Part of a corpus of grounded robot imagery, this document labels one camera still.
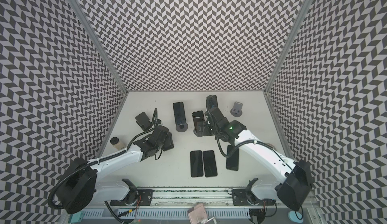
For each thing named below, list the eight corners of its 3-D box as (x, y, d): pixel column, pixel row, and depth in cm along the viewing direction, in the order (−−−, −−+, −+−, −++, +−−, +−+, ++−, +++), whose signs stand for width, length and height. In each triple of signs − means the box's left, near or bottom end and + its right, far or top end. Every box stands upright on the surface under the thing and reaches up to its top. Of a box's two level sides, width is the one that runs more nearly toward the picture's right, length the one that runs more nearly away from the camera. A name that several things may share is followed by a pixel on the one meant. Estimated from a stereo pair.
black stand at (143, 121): (140, 126, 101) (134, 117, 92) (148, 120, 104) (143, 111, 95) (147, 133, 98) (141, 124, 89) (154, 127, 101) (150, 117, 92)
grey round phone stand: (231, 116, 103) (232, 111, 98) (229, 106, 109) (230, 100, 104) (242, 116, 103) (244, 111, 98) (239, 106, 109) (241, 100, 104)
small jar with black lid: (118, 152, 89) (109, 144, 80) (119, 146, 92) (110, 137, 83) (125, 150, 90) (116, 142, 81) (125, 144, 93) (116, 135, 84)
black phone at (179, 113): (176, 129, 99) (173, 118, 89) (175, 114, 107) (172, 102, 97) (186, 128, 99) (184, 117, 89) (185, 113, 107) (183, 101, 97)
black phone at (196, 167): (190, 177, 81) (189, 175, 79) (191, 152, 90) (190, 150, 88) (203, 177, 81) (203, 175, 79) (203, 152, 90) (203, 150, 88)
